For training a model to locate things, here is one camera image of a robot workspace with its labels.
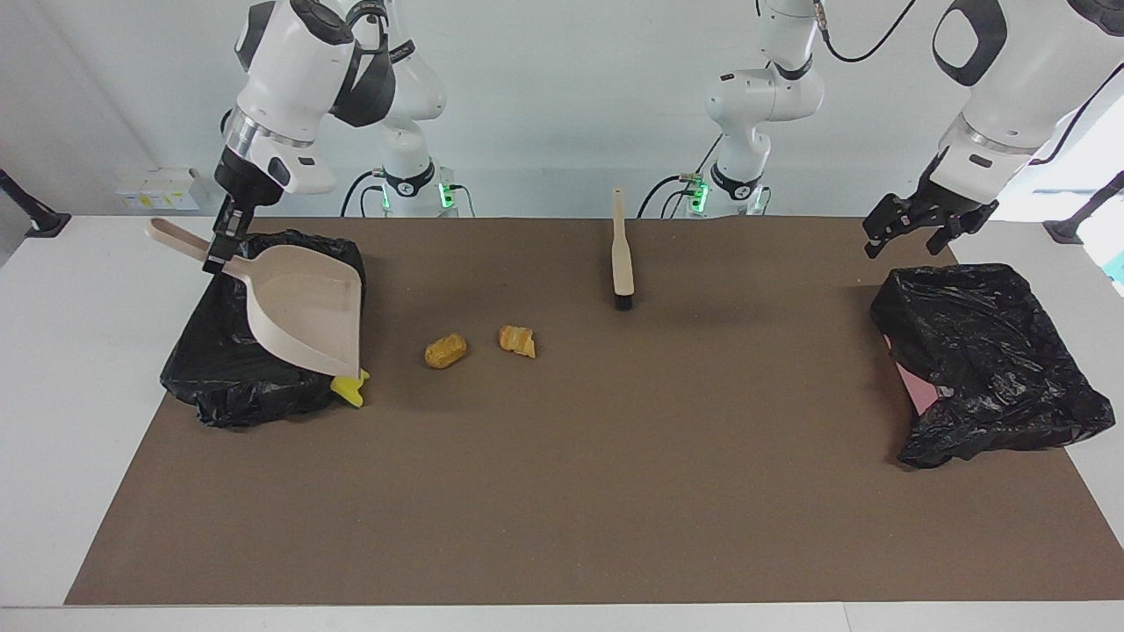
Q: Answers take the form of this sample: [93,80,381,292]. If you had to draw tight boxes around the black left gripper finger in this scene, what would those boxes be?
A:
[928,202,1000,257]
[863,195,919,260]

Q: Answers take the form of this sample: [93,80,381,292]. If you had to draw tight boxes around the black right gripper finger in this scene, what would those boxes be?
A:
[225,200,250,261]
[202,226,233,276]

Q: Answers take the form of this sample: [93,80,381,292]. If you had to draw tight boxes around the beige plastic dustpan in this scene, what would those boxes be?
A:
[146,218,364,377]

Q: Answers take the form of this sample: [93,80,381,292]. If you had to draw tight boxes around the yellow green-backed sponge piece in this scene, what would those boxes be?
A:
[328,368,371,410]

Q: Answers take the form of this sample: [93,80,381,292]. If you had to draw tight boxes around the golden brown bread roll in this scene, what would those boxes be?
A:
[424,331,469,370]

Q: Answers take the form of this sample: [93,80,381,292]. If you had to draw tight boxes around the beige hand brush black bristles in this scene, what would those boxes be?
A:
[610,186,636,311]

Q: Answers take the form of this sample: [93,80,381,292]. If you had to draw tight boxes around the black trash bag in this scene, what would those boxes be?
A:
[160,229,367,429]
[870,263,1116,470]

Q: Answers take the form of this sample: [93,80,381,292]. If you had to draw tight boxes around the pink bin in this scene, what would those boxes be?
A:
[894,358,942,419]

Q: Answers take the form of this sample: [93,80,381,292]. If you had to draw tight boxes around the white box yellow labels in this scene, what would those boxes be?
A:
[116,168,203,212]

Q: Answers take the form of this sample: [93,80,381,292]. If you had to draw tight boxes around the black stand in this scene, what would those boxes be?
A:
[0,167,72,239]
[1042,170,1124,246]

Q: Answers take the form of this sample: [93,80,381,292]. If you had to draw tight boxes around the brown table mat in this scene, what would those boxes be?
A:
[64,217,1124,607]

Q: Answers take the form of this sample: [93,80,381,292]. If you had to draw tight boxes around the black base cable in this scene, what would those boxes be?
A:
[638,132,725,219]
[340,169,387,219]

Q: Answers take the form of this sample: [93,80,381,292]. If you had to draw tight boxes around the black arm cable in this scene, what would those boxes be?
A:
[812,0,1124,168]

